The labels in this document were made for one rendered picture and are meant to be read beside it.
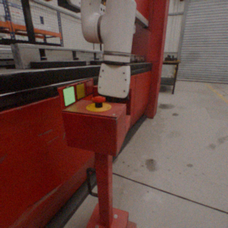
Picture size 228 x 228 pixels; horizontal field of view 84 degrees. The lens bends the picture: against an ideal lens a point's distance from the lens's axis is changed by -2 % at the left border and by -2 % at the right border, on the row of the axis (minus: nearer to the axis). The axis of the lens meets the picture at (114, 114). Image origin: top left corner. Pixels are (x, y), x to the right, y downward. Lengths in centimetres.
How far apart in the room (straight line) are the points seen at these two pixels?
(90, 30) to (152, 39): 171
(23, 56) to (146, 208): 109
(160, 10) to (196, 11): 544
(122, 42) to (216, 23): 717
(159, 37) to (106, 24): 170
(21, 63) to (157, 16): 181
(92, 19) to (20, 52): 33
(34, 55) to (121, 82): 42
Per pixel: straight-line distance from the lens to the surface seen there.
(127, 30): 41
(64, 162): 73
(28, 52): 67
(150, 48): 210
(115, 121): 31
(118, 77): 41
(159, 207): 110
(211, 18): 752
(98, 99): 35
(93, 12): 46
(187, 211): 115
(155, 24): 213
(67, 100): 39
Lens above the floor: 90
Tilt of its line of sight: 22 degrees down
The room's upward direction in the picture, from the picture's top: straight up
